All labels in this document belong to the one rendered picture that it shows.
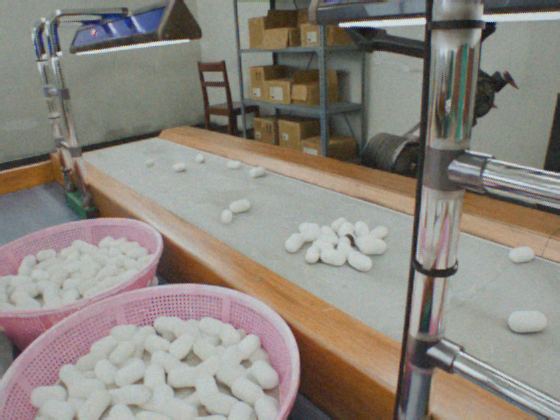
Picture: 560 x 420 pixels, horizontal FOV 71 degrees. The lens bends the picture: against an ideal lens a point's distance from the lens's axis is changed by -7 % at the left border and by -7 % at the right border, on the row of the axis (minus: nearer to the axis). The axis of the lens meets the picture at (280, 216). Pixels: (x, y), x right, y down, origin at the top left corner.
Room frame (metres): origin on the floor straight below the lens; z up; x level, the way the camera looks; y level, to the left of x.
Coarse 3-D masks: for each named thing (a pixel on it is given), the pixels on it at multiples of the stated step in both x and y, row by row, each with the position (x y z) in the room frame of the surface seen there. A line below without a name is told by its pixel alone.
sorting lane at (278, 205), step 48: (144, 144) 1.33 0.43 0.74; (144, 192) 0.84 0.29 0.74; (192, 192) 0.82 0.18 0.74; (240, 192) 0.80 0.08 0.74; (288, 192) 0.79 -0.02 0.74; (336, 192) 0.77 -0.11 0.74; (240, 240) 0.58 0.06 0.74; (384, 240) 0.55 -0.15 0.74; (480, 240) 0.53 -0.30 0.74; (336, 288) 0.43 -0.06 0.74; (384, 288) 0.43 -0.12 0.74; (480, 288) 0.41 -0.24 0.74; (528, 288) 0.40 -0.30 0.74; (480, 336) 0.32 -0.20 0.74; (528, 336) 0.32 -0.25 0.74
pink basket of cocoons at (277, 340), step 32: (160, 288) 0.41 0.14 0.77; (192, 288) 0.41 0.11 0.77; (224, 288) 0.40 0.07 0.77; (64, 320) 0.35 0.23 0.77; (224, 320) 0.39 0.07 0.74; (256, 320) 0.36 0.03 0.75; (32, 352) 0.30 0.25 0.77; (64, 352) 0.33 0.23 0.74; (288, 352) 0.30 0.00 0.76; (0, 384) 0.26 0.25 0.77; (32, 384) 0.28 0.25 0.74; (288, 384) 0.27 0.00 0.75; (0, 416) 0.23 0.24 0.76; (32, 416) 0.26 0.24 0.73
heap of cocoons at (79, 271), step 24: (120, 240) 0.59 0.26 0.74; (24, 264) 0.53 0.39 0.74; (48, 264) 0.53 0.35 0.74; (72, 264) 0.52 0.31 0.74; (96, 264) 0.53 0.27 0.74; (120, 264) 0.53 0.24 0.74; (144, 264) 0.51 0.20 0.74; (0, 288) 0.46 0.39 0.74; (24, 288) 0.46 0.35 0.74; (48, 288) 0.46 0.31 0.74; (72, 288) 0.47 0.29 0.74; (96, 288) 0.45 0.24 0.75; (72, 312) 0.40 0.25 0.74
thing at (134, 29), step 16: (176, 0) 0.76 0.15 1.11; (128, 16) 0.91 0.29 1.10; (144, 16) 0.84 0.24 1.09; (160, 16) 0.77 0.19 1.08; (176, 16) 0.76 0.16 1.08; (192, 16) 0.77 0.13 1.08; (80, 32) 1.19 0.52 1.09; (96, 32) 1.06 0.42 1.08; (112, 32) 0.95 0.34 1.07; (128, 32) 0.87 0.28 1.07; (144, 32) 0.79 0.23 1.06; (160, 32) 0.74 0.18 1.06; (176, 32) 0.75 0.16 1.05; (192, 32) 0.77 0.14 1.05; (80, 48) 1.12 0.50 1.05; (96, 48) 1.02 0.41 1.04
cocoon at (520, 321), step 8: (520, 312) 0.33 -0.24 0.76; (528, 312) 0.33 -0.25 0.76; (536, 312) 0.33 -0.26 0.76; (512, 320) 0.33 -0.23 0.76; (520, 320) 0.32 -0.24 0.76; (528, 320) 0.32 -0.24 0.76; (536, 320) 0.32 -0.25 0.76; (544, 320) 0.32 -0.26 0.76; (512, 328) 0.32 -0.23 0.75; (520, 328) 0.32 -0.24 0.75; (528, 328) 0.32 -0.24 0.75; (536, 328) 0.32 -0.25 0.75
